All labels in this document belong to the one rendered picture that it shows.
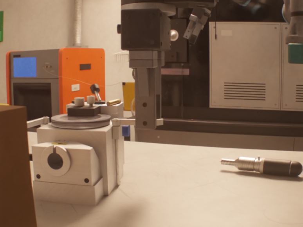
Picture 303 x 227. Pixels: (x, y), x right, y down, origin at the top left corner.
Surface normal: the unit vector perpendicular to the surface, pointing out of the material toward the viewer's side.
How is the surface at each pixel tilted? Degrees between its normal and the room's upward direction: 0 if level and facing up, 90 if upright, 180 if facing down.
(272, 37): 90
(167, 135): 90
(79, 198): 90
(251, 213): 0
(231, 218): 0
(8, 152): 90
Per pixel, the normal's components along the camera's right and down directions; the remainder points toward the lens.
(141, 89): -0.12, 0.60
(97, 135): -0.14, 0.12
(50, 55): -0.36, 0.11
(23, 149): 0.92, 0.04
